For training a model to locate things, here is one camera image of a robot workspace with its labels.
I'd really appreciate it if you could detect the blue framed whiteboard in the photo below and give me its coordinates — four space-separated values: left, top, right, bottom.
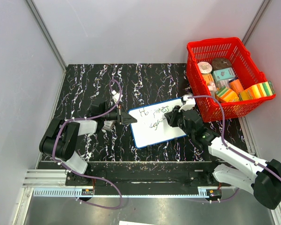
128 98 186 149

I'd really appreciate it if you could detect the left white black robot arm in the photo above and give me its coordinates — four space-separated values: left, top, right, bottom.
39 102 137 186

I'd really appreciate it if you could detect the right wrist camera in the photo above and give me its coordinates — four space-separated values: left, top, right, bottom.
178 95 196 112

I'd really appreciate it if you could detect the white paper sheet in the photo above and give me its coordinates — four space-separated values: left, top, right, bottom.
119 221 151 225

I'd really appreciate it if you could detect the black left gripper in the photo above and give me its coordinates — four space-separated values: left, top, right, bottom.
101 104 137 125

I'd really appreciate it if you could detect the white slotted cable duct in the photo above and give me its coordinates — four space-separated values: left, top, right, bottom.
33 187 217 198

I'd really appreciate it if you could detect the white grey box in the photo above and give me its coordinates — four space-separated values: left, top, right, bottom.
215 79 232 89

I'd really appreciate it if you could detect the aluminium rail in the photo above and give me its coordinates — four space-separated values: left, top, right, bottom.
22 169 67 188

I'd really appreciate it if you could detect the orange cylinder package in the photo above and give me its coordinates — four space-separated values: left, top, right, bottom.
229 78 244 94

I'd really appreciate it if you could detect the red plastic basket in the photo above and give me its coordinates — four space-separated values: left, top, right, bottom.
186 37 276 122

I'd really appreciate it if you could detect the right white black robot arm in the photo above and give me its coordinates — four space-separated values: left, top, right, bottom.
164 106 281 210

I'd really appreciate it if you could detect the white tape roll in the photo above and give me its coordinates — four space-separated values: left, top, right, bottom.
197 61 213 74

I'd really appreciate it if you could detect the teal box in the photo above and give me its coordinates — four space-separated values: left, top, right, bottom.
212 67 236 82

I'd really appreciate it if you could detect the green yellow sponge box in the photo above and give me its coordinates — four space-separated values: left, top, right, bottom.
215 86 239 103

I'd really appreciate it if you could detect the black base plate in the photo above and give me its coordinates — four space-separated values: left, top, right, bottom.
65 161 232 188

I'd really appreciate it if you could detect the orange pink package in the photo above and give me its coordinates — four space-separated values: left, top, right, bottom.
201 73 215 86

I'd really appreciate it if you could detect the brown round item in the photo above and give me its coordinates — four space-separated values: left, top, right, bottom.
211 58 232 70

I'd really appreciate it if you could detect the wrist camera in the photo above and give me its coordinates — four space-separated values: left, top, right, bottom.
111 90 122 103
178 95 196 112

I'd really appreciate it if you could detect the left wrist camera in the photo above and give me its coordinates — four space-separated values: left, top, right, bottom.
111 90 122 103

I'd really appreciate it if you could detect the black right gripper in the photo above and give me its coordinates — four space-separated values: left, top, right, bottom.
165 105 194 138

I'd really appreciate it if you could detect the yellow orange sponge pack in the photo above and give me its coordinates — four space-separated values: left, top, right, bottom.
239 81 275 101

